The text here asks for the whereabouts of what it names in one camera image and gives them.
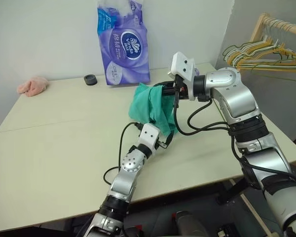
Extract black round cap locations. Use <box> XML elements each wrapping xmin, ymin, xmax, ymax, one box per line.
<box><xmin>83</xmin><ymin>74</ymin><xmax>98</xmax><ymax>86</ymax></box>

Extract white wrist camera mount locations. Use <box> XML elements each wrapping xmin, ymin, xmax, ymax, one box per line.
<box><xmin>138</xmin><ymin>123</ymin><xmax>161</xmax><ymax>158</ymax></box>
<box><xmin>168</xmin><ymin>51</ymin><xmax>197</xmax><ymax>101</ymax></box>

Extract wooden clothes rack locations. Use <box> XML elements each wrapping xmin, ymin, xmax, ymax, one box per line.
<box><xmin>228</xmin><ymin>13</ymin><xmax>296</xmax><ymax>237</ymax></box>

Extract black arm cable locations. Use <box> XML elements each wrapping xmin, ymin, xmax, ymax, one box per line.
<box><xmin>103</xmin><ymin>122</ymin><xmax>142</xmax><ymax>186</ymax></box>
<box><xmin>172</xmin><ymin>90</ymin><xmax>240</xmax><ymax>161</ymax></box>

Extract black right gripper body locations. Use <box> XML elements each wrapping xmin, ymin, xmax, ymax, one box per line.
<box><xmin>173</xmin><ymin>75</ymin><xmax>188</xmax><ymax>100</ymax></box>

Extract pink fluffy cloth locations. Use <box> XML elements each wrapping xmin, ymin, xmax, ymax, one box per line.
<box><xmin>16</xmin><ymin>76</ymin><xmax>49</xmax><ymax>96</ymax></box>

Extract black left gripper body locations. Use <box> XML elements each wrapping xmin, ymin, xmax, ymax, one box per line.
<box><xmin>155</xmin><ymin>138</ymin><xmax>169</xmax><ymax>150</ymax></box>

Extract purple toilet paper pack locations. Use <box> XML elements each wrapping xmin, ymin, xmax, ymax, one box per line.
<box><xmin>96</xmin><ymin>0</ymin><xmax>151</xmax><ymax>87</ymax></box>

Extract small black box device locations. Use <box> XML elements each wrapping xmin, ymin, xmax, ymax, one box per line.
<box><xmin>217</xmin><ymin>223</ymin><xmax>237</xmax><ymax>237</ymax></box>

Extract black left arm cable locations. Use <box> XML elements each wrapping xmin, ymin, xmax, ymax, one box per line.
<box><xmin>103</xmin><ymin>122</ymin><xmax>142</xmax><ymax>186</ymax></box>

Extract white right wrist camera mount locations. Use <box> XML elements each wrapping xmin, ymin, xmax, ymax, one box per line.
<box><xmin>168</xmin><ymin>51</ymin><xmax>197</xmax><ymax>101</ymax></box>

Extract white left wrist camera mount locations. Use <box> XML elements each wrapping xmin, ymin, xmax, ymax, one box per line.
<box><xmin>138</xmin><ymin>123</ymin><xmax>161</xmax><ymax>158</ymax></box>

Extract black table leg bracket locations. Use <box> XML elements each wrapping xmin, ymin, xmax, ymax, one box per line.
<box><xmin>217</xmin><ymin>176</ymin><xmax>247</xmax><ymax>204</ymax></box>

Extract green shorts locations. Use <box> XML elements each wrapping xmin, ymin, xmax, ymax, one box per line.
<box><xmin>128</xmin><ymin>82</ymin><xmax>180</xmax><ymax>136</ymax></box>

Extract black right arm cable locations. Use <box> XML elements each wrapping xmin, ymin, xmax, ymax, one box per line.
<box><xmin>172</xmin><ymin>90</ymin><xmax>240</xmax><ymax>161</ymax></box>

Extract dark grey rounded shape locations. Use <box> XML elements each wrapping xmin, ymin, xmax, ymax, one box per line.
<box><xmin>175</xmin><ymin>210</ymin><xmax>205</xmax><ymax>237</ymax></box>

